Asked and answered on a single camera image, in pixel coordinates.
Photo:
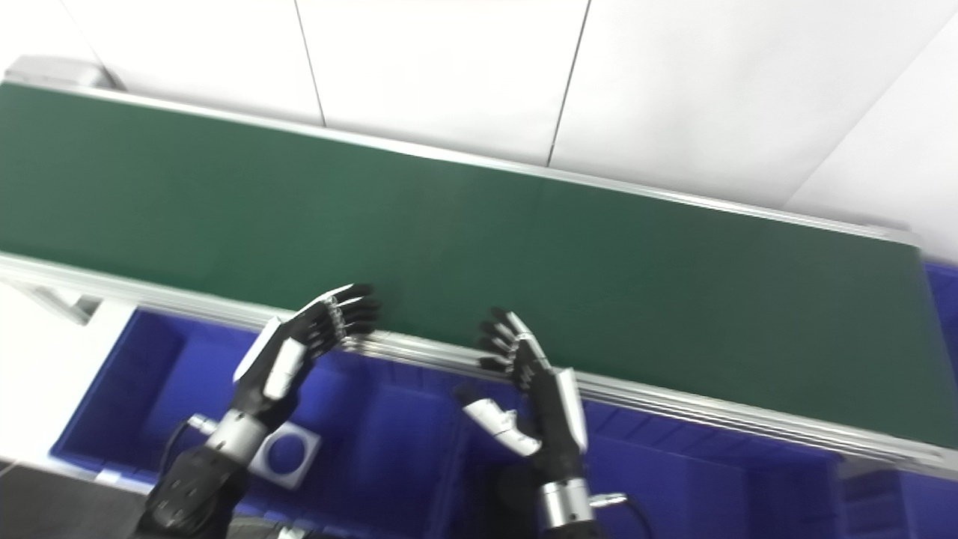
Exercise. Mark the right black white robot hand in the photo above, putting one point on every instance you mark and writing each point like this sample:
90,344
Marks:
557,419

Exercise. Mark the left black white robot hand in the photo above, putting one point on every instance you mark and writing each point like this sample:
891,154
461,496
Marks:
284,359

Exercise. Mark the white square part round hole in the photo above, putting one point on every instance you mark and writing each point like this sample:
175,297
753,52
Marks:
310,448

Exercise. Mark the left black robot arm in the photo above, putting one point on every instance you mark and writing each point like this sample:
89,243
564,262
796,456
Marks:
194,486

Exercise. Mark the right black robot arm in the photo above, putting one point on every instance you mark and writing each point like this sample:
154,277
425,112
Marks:
565,505

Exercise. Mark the blue plastic bin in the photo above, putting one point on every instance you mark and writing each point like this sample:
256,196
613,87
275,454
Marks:
374,434
947,314
673,486

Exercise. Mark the aluminium conveyor leg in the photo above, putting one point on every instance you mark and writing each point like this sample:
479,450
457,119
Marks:
71,305

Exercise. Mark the grey conveyor end housing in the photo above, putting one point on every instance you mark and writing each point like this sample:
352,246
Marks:
52,71

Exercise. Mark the green conveyor belt aluminium frame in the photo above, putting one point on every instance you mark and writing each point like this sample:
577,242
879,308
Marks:
524,262

